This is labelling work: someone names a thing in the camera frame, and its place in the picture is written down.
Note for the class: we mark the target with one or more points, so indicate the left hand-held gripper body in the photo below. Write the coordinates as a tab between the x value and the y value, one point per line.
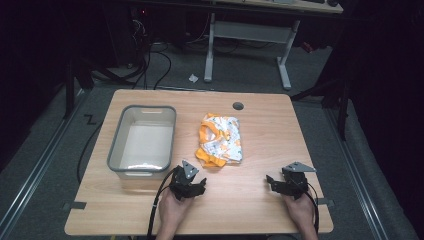
184	190

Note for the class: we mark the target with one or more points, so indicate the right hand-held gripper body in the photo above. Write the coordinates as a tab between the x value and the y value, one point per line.
293	186

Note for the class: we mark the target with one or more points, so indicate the white plastic bin grey rim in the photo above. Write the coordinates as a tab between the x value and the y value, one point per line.
143	146

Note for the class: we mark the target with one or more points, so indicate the orange and white patterned garment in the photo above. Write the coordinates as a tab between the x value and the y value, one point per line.
220	140

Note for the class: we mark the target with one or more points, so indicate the person's left hand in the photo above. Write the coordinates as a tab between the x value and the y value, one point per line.
173	210

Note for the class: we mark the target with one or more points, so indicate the person's right hand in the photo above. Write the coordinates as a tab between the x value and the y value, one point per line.
301	211

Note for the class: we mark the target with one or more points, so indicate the grey table edge tab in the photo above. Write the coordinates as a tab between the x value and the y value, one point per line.
76	205
325	201

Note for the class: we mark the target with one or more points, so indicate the dark metal stand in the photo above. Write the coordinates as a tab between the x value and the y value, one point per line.
340	100
70	90

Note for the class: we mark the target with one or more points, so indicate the crumpled white paper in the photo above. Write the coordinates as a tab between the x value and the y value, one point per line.
193	78

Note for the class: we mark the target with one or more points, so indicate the metal floor rail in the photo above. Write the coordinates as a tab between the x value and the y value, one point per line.
36	170
358	176

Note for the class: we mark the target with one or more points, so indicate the desk with white metal frame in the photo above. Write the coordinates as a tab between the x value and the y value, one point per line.
253	31

